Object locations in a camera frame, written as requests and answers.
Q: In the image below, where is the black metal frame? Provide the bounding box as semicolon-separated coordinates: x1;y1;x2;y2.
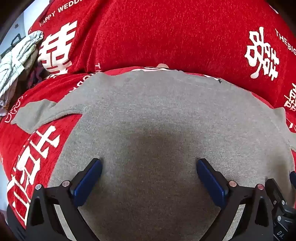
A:
1;33;26;58

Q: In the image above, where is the grey knit shirt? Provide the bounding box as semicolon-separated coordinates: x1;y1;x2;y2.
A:
10;68;296;241

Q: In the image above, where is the red printed sofa cover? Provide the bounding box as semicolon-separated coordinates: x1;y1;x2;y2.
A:
0;0;296;230

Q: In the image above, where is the pile of light grey clothes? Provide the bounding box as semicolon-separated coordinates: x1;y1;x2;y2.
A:
0;30;44;99

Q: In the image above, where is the dark patterned cloth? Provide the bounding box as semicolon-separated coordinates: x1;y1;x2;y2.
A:
28;61;50;87

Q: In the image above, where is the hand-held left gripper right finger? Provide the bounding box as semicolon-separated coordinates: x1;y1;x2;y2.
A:
196;158;277;241

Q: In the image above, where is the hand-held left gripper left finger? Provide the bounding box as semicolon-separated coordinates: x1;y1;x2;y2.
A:
25;158;103;241

